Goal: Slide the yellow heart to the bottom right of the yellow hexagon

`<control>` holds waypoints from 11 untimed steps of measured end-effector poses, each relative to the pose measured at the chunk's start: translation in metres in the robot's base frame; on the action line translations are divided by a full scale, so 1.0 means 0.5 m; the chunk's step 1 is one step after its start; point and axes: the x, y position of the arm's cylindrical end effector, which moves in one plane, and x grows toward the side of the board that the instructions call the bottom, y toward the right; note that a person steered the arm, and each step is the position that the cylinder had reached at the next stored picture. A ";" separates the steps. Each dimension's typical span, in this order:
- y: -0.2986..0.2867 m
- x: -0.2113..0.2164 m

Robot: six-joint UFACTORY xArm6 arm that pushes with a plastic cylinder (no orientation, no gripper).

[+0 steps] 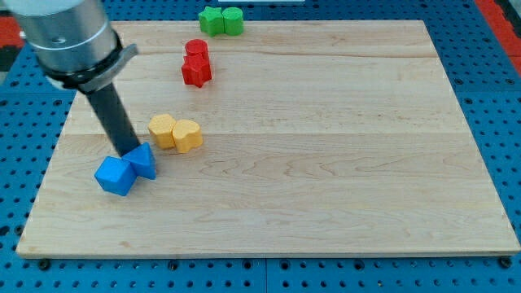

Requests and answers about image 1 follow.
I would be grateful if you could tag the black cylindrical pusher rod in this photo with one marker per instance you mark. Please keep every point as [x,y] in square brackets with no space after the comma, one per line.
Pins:
[113,117]

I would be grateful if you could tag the yellow heart block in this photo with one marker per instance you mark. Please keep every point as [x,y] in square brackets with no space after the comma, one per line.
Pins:
[187,135]

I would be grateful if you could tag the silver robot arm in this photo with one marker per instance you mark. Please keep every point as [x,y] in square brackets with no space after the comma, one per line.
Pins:
[78,49]

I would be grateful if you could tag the yellow hexagon block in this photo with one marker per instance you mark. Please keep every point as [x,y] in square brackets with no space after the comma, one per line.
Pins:
[160,128]

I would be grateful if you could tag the blue triangle block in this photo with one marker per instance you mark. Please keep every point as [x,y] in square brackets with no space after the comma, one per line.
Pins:
[142,161]

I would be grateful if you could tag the blue cube block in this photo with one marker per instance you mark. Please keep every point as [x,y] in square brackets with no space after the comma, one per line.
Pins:
[116,176]

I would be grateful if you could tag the red star block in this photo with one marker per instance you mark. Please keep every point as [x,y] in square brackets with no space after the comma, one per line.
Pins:
[196,70]

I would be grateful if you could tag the red cylinder block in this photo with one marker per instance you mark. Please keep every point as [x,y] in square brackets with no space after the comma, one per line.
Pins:
[197,47]

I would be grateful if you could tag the green star block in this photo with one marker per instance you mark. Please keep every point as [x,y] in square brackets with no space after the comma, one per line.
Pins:
[211,21]

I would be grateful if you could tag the green cylinder block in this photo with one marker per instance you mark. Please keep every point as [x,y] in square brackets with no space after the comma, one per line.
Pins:
[233,21]

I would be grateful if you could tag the light wooden board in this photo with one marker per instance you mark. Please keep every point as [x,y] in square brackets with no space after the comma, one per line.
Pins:
[322,139]

